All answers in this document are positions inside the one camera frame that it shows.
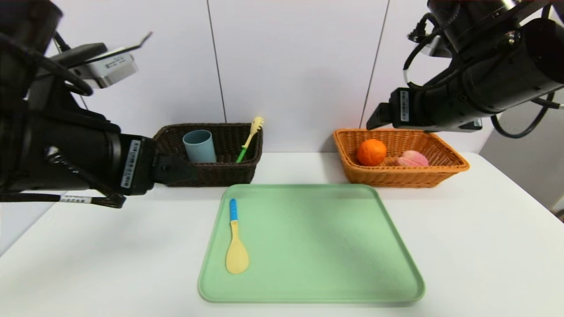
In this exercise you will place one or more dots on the orange wicker basket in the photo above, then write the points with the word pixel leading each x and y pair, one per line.
pixel 396 176

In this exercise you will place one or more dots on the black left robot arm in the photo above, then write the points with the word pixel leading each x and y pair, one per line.
pixel 53 149

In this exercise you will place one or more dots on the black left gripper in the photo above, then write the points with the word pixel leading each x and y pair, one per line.
pixel 134 164

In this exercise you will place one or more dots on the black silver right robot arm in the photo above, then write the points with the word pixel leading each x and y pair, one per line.
pixel 520 66

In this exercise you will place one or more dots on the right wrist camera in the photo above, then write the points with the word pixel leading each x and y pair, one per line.
pixel 436 47

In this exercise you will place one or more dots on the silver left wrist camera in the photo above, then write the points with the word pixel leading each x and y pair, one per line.
pixel 105 70

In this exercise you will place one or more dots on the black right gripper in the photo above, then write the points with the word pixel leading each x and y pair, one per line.
pixel 402 108

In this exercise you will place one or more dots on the red yellow peach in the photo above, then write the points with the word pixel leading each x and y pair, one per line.
pixel 412 158

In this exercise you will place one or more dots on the light green plastic tray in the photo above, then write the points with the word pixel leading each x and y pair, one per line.
pixel 317 246

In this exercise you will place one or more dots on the dark brown wicker basket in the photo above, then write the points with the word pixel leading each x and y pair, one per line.
pixel 224 174

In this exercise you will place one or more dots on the orange fruit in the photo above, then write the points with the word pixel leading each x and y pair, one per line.
pixel 371 152

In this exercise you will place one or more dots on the grey blue plastic cup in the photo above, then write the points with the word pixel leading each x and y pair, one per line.
pixel 199 147

